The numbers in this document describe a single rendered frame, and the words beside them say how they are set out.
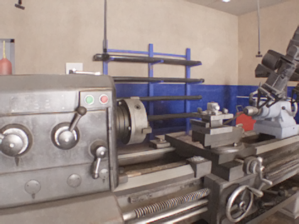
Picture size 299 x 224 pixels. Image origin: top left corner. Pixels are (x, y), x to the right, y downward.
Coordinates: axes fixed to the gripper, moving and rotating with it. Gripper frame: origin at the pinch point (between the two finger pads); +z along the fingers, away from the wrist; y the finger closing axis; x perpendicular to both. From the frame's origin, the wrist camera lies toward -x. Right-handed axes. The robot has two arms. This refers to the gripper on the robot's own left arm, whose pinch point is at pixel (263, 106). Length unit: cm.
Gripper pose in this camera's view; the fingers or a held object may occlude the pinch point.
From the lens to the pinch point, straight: 92.4
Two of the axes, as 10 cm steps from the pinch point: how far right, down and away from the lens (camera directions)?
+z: -3.0, 8.1, 5.1
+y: -8.0, 0.7, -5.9
